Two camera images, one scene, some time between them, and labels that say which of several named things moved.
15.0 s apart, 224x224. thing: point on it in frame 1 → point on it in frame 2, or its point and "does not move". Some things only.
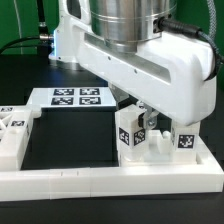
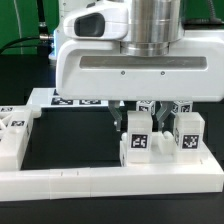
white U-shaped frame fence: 52,184 does not move
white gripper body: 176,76 → 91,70
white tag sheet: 71,97 does not move
